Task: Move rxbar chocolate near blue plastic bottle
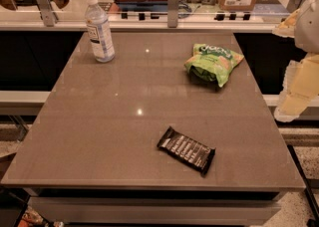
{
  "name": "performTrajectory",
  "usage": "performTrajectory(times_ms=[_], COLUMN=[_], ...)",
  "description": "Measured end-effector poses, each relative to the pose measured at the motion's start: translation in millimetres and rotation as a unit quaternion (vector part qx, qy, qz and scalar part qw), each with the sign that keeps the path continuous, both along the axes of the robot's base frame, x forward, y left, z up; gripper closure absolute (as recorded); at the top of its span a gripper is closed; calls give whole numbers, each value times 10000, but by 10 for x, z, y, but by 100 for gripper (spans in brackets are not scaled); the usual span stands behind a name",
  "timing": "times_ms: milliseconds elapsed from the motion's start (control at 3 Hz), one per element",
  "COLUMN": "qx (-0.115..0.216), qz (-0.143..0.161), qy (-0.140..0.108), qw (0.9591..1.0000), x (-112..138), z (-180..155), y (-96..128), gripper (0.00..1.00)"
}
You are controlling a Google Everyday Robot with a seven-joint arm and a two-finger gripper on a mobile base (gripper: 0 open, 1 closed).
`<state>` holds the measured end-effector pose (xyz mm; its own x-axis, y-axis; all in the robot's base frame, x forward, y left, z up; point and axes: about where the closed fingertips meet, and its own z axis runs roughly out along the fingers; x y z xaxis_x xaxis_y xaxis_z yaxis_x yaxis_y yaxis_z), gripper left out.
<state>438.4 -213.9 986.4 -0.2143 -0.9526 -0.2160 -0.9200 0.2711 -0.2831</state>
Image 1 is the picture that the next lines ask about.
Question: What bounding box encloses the clear blue plastic water bottle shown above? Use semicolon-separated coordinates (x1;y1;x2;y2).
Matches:
85;0;115;63

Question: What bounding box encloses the green snack chip bag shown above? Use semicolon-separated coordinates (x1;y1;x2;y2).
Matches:
184;44;244;88

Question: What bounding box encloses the black rxbar chocolate bar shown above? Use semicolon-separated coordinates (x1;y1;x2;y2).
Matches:
157;126;215;177

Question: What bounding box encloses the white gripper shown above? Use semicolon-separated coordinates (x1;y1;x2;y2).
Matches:
272;0;319;122

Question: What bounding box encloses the middle metal rail bracket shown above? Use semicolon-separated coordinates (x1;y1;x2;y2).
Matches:
167;0;178;28

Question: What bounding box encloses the left metal rail bracket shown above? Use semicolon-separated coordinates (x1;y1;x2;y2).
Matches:
36;0;58;27

